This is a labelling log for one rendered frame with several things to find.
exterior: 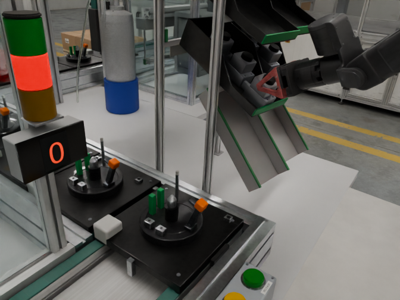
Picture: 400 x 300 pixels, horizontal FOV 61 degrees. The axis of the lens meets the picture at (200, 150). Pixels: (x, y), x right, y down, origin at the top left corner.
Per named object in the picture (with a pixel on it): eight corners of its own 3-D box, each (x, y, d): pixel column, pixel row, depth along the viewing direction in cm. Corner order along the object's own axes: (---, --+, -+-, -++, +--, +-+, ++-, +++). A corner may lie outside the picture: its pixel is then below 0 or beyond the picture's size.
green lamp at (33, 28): (54, 52, 51) (49, 18, 48) (22, 58, 47) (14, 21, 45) (35, 47, 53) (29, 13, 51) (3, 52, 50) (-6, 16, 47)
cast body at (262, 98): (271, 106, 83) (285, 84, 78) (260, 111, 80) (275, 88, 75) (246, 84, 85) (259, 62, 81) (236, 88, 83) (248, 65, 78)
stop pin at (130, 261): (136, 274, 70) (135, 259, 68) (131, 277, 69) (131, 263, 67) (131, 270, 70) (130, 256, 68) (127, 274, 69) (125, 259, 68)
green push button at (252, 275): (266, 281, 66) (268, 274, 65) (257, 295, 63) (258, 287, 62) (248, 271, 68) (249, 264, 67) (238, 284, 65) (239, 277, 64)
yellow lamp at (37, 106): (63, 115, 55) (59, 86, 53) (35, 124, 52) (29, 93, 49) (45, 107, 58) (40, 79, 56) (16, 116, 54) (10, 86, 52)
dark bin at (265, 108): (283, 105, 86) (299, 82, 81) (251, 117, 78) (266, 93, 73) (213, 39, 96) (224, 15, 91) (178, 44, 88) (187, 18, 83)
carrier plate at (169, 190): (243, 226, 81) (244, 219, 79) (180, 294, 63) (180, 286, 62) (165, 188, 92) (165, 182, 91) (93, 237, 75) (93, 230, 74)
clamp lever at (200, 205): (196, 225, 73) (209, 203, 68) (191, 230, 72) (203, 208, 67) (184, 213, 74) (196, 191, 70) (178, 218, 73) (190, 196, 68)
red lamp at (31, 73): (59, 85, 53) (54, 53, 51) (28, 93, 49) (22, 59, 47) (40, 78, 56) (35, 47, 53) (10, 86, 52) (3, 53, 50)
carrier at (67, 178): (161, 187, 93) (161, 146, 87) (89, 234, 75) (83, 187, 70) (102, 158, 105) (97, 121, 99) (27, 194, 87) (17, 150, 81)
